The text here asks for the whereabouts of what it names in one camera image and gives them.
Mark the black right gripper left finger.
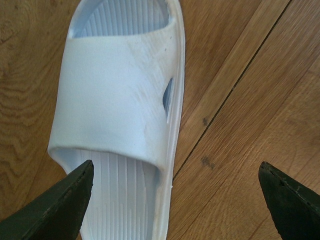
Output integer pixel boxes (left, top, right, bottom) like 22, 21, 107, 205
0, 160, 94, 240

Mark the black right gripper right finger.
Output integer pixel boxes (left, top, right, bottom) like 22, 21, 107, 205
258, 161, 320, 240

